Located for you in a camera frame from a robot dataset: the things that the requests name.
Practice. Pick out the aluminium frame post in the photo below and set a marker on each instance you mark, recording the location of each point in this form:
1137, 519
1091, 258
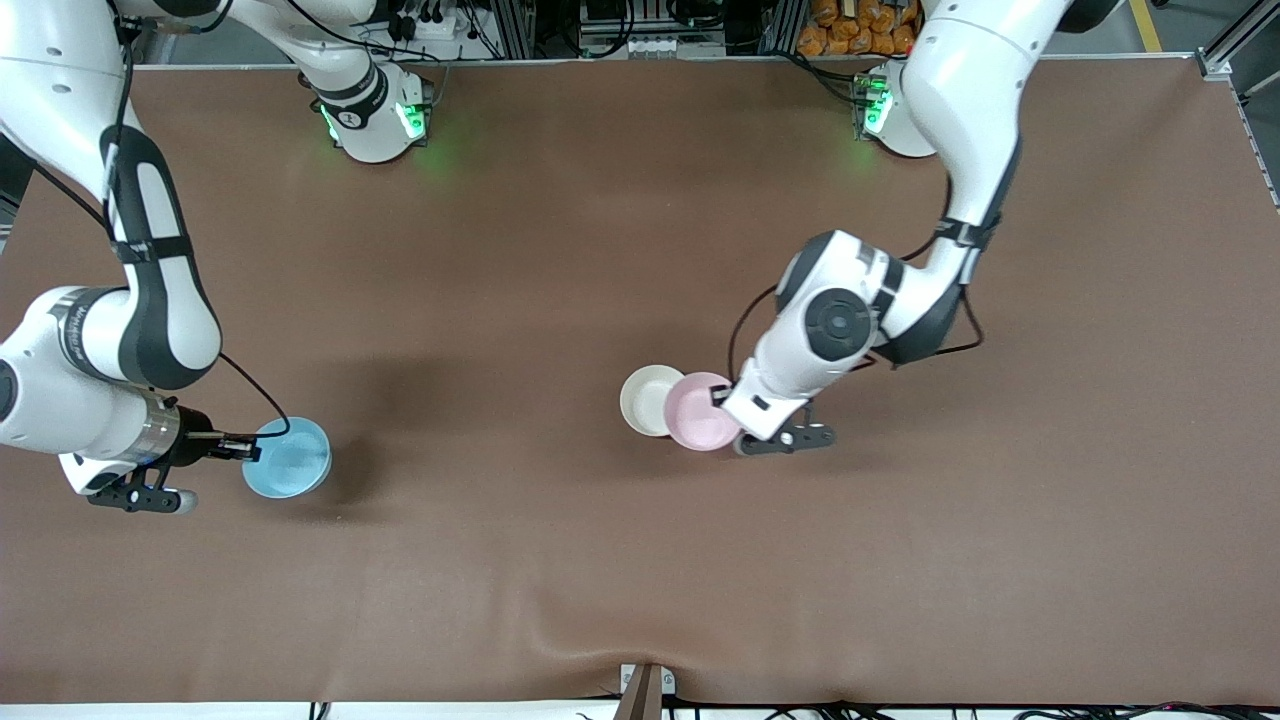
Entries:
512, 25
785, 25

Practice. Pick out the brown table cloth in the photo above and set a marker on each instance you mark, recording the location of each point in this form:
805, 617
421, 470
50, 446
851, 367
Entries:
600, 250

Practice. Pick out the white bowl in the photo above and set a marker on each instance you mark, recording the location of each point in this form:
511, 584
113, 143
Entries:
645, 400

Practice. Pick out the brown wooden post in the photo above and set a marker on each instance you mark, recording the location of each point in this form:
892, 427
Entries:
640, 698

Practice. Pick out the grey metal bracket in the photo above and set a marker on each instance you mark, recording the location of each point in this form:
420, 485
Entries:
668, 682

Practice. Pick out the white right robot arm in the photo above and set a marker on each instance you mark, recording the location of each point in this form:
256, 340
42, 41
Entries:
50, 80

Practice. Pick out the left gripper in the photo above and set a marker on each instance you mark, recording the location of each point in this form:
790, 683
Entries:
719, 397

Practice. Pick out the blue bowl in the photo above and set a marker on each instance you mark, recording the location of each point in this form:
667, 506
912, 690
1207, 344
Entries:
290, 460

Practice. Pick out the orange lumpy items pile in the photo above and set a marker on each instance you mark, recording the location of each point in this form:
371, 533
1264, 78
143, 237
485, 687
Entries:
860, 28

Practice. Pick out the white connector block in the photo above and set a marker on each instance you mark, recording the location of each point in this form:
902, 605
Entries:
672, 46

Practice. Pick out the aluminium frame rail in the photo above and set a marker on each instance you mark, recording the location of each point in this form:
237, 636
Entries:
1225, 50

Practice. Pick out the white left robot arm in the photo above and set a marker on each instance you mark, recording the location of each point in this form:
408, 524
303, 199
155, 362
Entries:
960, 90

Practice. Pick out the white power strip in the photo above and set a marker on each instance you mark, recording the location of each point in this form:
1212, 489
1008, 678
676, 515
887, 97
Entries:
430, 28

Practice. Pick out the black electronics box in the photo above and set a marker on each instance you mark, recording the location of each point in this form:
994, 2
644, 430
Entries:
630, 15

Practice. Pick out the pink bowl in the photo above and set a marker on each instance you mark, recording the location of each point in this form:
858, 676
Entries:
695, 415

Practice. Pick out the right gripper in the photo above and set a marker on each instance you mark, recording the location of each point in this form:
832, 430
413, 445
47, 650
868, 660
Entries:
194, 442

